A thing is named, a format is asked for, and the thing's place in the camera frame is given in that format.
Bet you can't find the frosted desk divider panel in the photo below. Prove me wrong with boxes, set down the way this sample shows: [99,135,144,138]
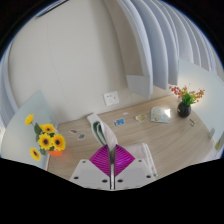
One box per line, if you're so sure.
[178,59,224,149]
[0,89,59,171]

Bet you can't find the red and orange flower sprig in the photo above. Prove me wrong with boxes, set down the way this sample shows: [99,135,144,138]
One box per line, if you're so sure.
[168,84,206,107]

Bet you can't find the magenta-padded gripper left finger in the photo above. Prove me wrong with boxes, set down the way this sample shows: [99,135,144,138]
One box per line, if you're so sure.
[69,143,113,191]

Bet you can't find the white ceiling lamp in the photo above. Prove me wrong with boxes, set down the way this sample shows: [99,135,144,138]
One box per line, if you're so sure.
[35,0,70,18]

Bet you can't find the small blue picture card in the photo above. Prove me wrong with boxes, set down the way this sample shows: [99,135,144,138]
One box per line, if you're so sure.
[113,118,126,127]

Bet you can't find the artificial sunflower bouquet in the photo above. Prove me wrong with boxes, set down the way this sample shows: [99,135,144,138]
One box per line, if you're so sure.
[24,113,67,162]

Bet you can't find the black round vase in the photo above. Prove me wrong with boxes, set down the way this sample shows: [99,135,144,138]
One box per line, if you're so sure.
[176,101,192,118]

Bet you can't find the orange round vase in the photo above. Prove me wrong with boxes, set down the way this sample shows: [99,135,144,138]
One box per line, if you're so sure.
[46,148,64,158]

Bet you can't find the beige towel with green stripe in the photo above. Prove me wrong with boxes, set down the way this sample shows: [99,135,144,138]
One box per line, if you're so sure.
[92,120,158,178]

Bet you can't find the fan-shaped printed booklet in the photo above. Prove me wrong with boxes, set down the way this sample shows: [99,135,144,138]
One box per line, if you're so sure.
[150,106,172,124]

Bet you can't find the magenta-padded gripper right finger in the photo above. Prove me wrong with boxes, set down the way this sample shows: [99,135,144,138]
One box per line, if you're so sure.
[112,143,158,191]

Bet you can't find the yellow-green sticker card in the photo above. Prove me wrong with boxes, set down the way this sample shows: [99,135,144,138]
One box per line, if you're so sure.
[134,113,148,122]

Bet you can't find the white wall socket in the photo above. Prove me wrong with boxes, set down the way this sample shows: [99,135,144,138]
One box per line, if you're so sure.
[103,90,120,107]

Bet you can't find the white panel clamp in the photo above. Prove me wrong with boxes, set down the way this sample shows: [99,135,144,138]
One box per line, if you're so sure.
[208,127,216,140]

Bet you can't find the small white box device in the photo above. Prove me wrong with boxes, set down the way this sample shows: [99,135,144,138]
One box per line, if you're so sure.
[86,112,102,125]

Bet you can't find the light grey pleated curtain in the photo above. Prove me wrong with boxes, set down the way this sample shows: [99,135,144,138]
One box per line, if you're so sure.
[0,49,18,129]
[116,0,221,100]

